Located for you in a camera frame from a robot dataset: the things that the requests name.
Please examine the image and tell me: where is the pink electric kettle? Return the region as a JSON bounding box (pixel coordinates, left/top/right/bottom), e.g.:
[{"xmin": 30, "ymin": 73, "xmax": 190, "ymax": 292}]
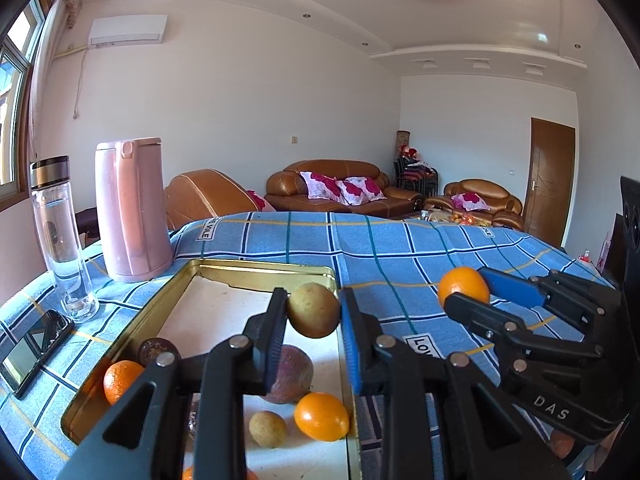
[{"xmin": 94, "ymin": 138, "xmax": 172, "ymax": 283}]

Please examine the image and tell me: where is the pink curtain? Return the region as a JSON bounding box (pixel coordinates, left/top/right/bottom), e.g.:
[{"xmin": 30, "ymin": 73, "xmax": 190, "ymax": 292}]
[{"xmin": 27, "ymin": 0, "xmax": 81, "ymax": 162}]

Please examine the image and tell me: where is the brown leather three-seat sofa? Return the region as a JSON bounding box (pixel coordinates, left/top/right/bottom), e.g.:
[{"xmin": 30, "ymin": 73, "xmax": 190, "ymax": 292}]
[{"xmin": 266, "ymin": 159, "xmax": 423, "ymax": 219}]

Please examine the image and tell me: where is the small tan longan fruit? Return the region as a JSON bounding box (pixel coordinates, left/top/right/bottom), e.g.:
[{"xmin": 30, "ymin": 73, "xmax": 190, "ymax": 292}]
[{"xmin": 288, "ymin": 283, "xmax": 341, "ymax": 339}]

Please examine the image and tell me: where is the clear glass water bottle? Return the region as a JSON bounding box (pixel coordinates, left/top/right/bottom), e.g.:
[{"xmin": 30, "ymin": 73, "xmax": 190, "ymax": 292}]
[{"xmin": 29, "ymin": 155, "xmax": 99, "ymax": 324}]

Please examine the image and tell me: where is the purple passion fruit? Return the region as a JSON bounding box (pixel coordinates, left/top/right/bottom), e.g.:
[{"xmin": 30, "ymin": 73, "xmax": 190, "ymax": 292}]
[{"xmin": 262, "ymin": 344, "xmax": 314, "ymax": 404}]

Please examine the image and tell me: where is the blue plaid tablecloth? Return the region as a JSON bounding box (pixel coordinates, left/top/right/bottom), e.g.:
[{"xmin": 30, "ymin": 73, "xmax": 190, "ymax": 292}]
[{"xmin": 1, "ymin": 212, "xmax": 598, "ymax": 479}]

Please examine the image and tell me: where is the white wall air conditioner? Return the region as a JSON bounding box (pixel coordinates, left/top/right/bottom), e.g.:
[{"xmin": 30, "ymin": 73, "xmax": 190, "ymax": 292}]
[{"xmin": 87, "ymin": 14, "xmax": 168, "ymax": 49}]

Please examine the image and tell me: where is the window with frame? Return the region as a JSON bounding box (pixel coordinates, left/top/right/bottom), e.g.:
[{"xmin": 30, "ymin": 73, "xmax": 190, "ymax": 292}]
[{"xmin": 1, "ymin": 0, "xmax": 51, "ymax": 210}]

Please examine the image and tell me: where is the coffee table with snacks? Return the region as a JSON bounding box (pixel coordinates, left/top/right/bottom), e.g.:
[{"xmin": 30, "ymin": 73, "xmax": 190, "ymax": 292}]
[{"xmin": 420, "ymin": 209, "xmax": 492, "ymax": 226}]

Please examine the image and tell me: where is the pink floral cushion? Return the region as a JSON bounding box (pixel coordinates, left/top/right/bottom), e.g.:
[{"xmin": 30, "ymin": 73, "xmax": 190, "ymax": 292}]
[
  {"xmin": 299, "ymin": 171, "xmax": 345, "ymax": 204},
  {"xmin": 337, "ymin": 177, "xmax": 386, "ymax": 207},
  {"xmin": 451, "ymin": 192, "xmax": 491, "ymax": 212}
]

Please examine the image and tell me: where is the gold metal tin tray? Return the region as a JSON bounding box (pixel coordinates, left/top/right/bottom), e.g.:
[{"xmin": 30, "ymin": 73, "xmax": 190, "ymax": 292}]
[{"xmin": 59, "ymin": 260, "xmax": 337, "ymax": 479}]

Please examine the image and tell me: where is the brown wooden door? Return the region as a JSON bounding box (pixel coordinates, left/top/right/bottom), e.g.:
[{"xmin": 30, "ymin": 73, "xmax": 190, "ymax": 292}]
[{"xmin": 524, "ymin": 118, "xmax": 576, "ymax": 248}]

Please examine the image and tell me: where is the black smartphone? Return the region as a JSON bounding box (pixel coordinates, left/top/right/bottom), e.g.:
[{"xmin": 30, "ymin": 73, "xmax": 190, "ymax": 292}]
[{"xmin": 1, "ymin": 310, "xmax": 75, "ymax": 399}]

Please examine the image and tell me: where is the person right hand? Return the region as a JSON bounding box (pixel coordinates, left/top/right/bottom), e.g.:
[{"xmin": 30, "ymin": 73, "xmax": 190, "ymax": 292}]
[{"xmin": 546, "ymin": 416, "xmax": 632, "ymax": 474}]

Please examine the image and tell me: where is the small orange kumquat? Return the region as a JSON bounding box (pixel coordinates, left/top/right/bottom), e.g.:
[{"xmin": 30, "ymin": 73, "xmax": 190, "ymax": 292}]
[
  {"xmin": 437, "ymin": 266, "xmax": 490, "ymax": 307},
  {"xmin": 294, "ymin": 392, "xmax": 350, "ymax": 442}
]

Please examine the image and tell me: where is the brown leather armchair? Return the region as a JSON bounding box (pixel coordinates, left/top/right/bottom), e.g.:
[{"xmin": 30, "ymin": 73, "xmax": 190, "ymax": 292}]
[
  {"xmin": 424, "ymin": 179, "xmax": 524, "ymax": 231},
  {"xmin": 165, "ymin": 169, "xmax": 274, "ymax": 230}
]

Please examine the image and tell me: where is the stack of dark chairs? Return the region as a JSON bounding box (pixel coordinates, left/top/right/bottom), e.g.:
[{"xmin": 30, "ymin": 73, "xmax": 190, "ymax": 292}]
[{"xmin": 394, "ymin": 144, "xmax": 439, "ymax": 197}]

